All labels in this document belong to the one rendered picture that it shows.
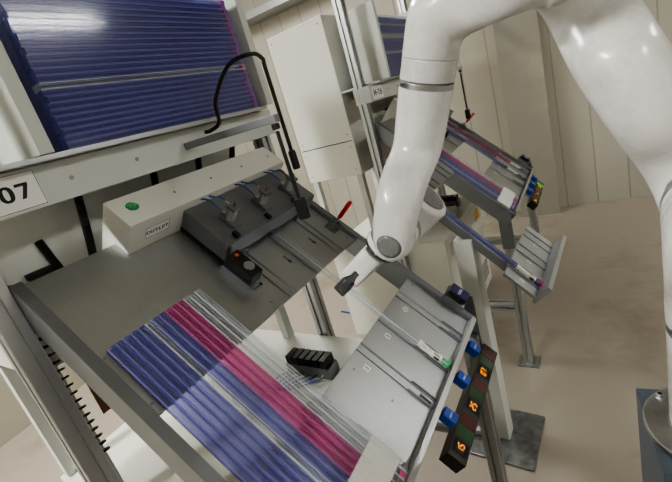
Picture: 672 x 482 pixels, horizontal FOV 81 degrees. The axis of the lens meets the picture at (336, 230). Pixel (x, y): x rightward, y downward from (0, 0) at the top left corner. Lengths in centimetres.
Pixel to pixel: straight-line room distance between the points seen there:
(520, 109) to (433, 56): 296
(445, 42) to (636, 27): 23
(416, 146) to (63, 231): 74
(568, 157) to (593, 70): 323
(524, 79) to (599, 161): 92
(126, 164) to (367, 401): 67
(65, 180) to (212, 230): 28
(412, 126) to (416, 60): 10
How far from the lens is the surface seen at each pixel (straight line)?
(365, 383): 84
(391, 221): 68
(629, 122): 63
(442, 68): 68
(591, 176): 390
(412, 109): 69
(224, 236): 88
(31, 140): 81
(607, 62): 62
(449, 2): 65
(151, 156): 94
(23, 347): 87
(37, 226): 100
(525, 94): 360
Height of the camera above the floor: 133
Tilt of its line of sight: 16 degrees down
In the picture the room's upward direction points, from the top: 17 degrees counter-clockwise
